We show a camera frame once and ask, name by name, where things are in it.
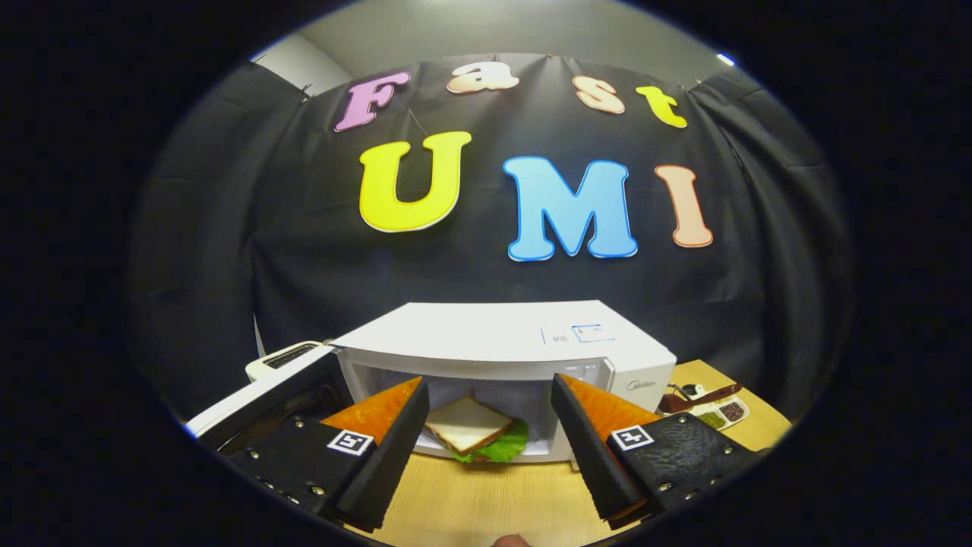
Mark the brown spoon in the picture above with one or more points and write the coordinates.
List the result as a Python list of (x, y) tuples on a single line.
[(714, 395)]

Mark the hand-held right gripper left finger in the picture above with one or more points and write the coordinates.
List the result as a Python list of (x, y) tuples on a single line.
[(387, 456)]

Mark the white toaster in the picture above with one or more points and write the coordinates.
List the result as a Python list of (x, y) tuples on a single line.
[(285, 357)]

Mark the white divided dish with beans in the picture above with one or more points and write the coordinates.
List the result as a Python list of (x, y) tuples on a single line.
[(733, 412)]

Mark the white microwave oven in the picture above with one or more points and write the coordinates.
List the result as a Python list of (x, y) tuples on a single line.
[(493, 334)]

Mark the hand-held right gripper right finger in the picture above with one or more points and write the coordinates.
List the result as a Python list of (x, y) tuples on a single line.
[(592, 456)]

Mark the lettuce sandwich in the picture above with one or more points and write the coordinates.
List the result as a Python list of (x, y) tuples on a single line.
[(467, 429)]

